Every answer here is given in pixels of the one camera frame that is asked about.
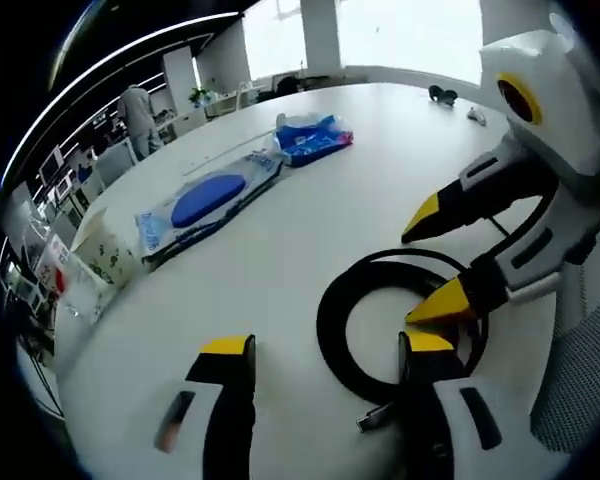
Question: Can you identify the white paper cup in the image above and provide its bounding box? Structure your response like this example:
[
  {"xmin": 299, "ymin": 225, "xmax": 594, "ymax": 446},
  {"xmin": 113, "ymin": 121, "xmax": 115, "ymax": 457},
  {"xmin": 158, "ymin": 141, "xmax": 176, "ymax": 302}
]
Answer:
[{"xmin": 69, "ymin": 207, "xmax": 149, "ymax": 290}]

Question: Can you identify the clear plastic water bottle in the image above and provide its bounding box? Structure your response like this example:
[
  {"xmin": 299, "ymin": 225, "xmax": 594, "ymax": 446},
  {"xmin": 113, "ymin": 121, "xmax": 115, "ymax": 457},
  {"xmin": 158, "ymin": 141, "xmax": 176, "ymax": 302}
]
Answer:
[{"xmin": 32, "ymin": 232, "xmax": 106, "ymax": 322}]

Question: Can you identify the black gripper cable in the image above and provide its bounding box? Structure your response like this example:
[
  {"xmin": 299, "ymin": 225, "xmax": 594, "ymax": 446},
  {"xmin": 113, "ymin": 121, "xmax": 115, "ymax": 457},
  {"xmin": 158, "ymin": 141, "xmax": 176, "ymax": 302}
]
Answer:
[{"xmin": 484, "ymin": 196, "xmax": 550, "ymax": 251}]

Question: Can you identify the blue tissue pack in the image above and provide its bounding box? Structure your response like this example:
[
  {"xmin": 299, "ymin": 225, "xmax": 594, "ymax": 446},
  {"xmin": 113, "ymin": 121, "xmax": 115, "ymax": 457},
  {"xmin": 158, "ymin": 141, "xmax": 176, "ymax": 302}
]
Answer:
[{"xmin": 272, "ymin": 112, "xmax": 355, "ymax": 169}]

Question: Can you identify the grey mesh office chair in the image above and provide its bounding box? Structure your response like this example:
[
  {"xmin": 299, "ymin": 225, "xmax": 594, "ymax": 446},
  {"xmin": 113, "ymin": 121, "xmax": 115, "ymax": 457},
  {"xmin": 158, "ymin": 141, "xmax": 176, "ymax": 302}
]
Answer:
[{"xmin": 529, "ymin": 294, "xmax": 600, "ymax": 455}]

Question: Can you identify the black office chair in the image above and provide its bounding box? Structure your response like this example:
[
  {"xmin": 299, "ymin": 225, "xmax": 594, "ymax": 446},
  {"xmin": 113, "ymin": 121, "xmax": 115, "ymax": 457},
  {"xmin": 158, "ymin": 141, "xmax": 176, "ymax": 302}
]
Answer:
[{"xmin": 272, "ymin": 74, "xmax": 307, "ymax": 97}]

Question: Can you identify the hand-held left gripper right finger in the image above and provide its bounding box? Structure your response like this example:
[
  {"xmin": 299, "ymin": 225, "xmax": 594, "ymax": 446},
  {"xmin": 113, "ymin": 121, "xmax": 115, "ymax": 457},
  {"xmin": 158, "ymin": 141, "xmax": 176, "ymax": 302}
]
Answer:
[{"xmin": 397, "ymin": 329, "xmax": 505, "ymax": 480}]

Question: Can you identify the small black object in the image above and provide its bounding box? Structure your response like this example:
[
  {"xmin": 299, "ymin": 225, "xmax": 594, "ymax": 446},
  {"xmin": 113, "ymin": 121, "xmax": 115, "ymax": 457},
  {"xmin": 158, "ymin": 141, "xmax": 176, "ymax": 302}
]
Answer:
[{"xmin": 428, "ymin": 84, "xmax": 459, "ymax": 108}]

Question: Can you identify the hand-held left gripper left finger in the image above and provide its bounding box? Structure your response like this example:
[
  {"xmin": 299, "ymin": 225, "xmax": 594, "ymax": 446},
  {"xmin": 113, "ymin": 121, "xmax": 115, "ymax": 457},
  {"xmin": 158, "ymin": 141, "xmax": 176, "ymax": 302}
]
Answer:
[{"xmin": 151, "ymin": 332, "xmax": 258, "ymax": 480}]

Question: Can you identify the wet wipes pack blue lid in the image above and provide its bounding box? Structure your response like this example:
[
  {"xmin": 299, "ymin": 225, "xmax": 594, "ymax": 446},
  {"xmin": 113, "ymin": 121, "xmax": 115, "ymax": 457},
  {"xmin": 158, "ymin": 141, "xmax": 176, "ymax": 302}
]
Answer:
[{"xmin": 133, "ymin": 149, "xmax": 285, "ymax": 267}]

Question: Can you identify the white round table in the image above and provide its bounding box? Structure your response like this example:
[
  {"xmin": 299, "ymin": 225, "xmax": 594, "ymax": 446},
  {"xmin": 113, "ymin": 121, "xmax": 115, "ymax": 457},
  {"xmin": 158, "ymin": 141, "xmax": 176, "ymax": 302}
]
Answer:
[{"xmin": 54, "ymin": 82, "xmax": 581, "ymax": 480}]

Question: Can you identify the long ceiling light strip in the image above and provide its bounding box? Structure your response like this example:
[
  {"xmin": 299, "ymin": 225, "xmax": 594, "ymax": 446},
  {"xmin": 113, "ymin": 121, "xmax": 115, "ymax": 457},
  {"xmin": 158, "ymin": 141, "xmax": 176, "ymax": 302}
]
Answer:
[{"xmin": 0, "ymin": 12, "xmax": 245, "ymax": 192}]

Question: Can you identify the white power strip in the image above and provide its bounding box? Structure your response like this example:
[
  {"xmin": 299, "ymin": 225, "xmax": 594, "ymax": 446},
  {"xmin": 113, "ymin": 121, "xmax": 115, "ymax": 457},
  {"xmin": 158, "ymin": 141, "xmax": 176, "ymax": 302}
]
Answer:
[{"xmin": 182, "ymin": 130, "xmax": 277, "ymax": 177}]

